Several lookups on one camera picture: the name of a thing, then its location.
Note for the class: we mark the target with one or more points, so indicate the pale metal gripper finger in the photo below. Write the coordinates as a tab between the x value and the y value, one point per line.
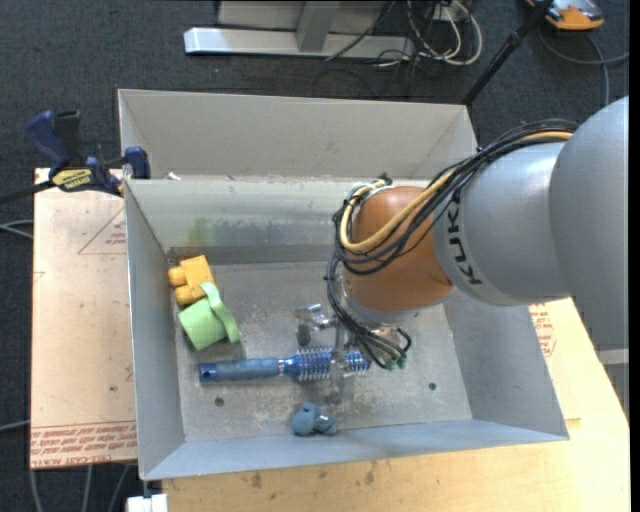
345	380
314	315

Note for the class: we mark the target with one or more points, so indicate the small blue toy figure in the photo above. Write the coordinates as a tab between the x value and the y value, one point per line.
312	421

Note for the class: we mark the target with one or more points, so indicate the blue hairbrush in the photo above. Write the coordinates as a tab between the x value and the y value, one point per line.
250	369

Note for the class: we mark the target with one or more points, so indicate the light green cup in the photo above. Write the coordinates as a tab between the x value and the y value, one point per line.
200	322

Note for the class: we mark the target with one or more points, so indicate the yellow toy block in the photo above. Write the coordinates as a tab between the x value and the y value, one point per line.
192	272

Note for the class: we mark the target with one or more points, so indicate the grey metal bin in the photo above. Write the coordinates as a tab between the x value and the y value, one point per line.
280	145

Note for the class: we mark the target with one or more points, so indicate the brown cardboard board red print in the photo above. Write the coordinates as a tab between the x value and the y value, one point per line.
80	325

